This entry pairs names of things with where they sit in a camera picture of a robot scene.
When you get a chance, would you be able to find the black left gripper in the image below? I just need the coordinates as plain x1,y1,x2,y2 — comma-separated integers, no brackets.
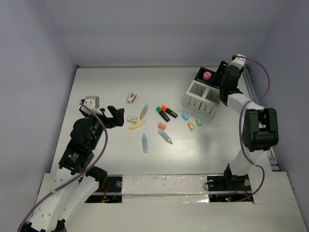
82,105,125,149

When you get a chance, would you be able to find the green cap black highlighter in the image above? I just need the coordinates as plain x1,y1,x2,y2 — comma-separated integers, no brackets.
156,106,170,122

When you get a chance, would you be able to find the orange cap black highlighter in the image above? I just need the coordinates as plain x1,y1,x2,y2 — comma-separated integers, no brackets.
161,105,178,118

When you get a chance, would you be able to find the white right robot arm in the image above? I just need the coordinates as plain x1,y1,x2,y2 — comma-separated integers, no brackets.
213,55,279,191

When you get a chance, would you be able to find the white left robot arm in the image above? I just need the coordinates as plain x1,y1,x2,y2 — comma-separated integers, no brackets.
18,100,125,232

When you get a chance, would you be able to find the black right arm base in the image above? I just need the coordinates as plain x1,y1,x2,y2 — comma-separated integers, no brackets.
203,174,254,203

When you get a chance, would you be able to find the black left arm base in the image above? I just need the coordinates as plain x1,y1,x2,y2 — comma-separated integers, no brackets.
85,175,123,203

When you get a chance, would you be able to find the white pink eraser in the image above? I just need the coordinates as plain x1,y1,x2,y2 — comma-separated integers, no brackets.
127,116,139,123

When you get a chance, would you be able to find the yellow pencil-shaped highlighter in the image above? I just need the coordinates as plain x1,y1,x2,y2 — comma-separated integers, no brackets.
129,120,147,130

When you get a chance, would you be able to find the pink white mini stapler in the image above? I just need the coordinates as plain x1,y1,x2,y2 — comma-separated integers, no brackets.
127,93,137,104

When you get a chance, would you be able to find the pink tape roll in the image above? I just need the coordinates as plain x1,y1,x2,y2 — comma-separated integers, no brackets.
203,71,212,82

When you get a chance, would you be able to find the grey pencil-shaped pen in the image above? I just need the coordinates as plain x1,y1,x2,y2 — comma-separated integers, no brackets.
140,104,149,119

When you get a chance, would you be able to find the white black desk organizer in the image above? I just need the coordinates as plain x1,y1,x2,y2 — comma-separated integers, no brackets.
183,67,220,119

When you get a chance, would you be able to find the blue pencil-shaped highlighter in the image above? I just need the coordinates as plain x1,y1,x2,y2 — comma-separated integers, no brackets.
142,134,149,154

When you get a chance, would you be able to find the orange small eraser cap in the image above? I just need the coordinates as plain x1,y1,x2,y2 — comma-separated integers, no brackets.
158,123,167,130

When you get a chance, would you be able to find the green small eraser cap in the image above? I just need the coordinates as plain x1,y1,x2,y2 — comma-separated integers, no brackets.
196,118,203,127

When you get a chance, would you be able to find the green pencil-shaped highlighter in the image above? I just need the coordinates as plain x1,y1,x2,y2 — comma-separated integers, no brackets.
158,129,172,144

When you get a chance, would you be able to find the blue small eraser cap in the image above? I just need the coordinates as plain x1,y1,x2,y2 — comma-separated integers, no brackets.
182,113,190,121

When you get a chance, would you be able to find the yellow small eraser cap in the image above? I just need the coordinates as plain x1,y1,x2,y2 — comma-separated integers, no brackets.
187,121,195,131

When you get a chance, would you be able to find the white front platform board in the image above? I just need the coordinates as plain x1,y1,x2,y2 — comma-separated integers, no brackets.
66,171,306,232

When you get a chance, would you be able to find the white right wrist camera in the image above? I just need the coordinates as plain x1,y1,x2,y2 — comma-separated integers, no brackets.
230,54,246,70

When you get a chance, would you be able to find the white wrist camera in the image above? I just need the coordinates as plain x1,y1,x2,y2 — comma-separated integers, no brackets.
230,54,246,70
80,96,101,115

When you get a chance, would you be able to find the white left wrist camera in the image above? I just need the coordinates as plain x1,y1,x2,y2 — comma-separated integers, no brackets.
80,96,101,115

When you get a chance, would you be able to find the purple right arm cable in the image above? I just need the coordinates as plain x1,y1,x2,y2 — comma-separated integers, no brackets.
217,57,271,203

